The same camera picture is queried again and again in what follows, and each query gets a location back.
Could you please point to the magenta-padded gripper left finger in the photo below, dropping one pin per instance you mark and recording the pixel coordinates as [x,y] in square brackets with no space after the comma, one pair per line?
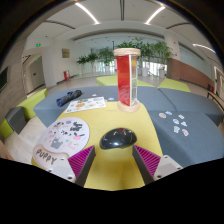
[80,161]

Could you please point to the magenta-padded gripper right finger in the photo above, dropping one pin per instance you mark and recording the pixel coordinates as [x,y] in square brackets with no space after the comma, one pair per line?
[148,161]

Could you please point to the black computer mouse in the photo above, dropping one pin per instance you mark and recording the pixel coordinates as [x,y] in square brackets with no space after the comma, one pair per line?
[117,138]

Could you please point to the round white puppy mouse pad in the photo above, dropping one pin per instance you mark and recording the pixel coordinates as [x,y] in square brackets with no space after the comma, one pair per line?
[63,136]

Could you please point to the small pink white sticker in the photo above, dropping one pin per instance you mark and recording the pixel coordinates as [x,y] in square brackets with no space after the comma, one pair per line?
[185,132]

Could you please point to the round beige sticker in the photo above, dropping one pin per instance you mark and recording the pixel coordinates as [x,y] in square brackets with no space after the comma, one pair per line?
[162,115]

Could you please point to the small blue sticker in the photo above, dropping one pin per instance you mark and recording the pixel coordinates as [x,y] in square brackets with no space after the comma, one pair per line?
[176,121]
[169,113]

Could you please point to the white sticker sheet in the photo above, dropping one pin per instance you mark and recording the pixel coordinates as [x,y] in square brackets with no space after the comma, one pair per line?
[85,104]

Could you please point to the rolled dark blue cloth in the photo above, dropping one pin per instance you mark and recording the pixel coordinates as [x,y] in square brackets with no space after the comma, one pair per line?
[68,97]

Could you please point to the lime green bench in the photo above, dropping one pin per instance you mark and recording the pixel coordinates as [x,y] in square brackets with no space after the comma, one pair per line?
[33,103]

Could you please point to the grey ottoman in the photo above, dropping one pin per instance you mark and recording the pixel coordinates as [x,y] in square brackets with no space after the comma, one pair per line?
[16,119]

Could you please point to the red tower with wooden ends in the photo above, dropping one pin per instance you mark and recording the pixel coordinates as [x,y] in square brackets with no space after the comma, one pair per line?
[126,80]

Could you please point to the red fire extinguisher box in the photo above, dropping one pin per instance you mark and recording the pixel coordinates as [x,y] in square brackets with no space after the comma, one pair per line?
[66,75]

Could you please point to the row of potted plants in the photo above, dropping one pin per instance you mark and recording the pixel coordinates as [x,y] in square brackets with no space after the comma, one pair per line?
[106,55]

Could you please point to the green exit sign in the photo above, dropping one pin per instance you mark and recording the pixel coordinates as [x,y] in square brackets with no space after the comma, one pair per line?
[38,44]

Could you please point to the ceiling light strips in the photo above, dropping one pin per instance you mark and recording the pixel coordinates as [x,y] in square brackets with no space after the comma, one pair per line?
[87,13]

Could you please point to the gold wall plaque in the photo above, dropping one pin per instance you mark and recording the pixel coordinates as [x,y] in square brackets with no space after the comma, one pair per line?
[65,53]

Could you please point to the black wall screen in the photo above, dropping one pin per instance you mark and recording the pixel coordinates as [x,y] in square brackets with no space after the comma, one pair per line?
[3,79]

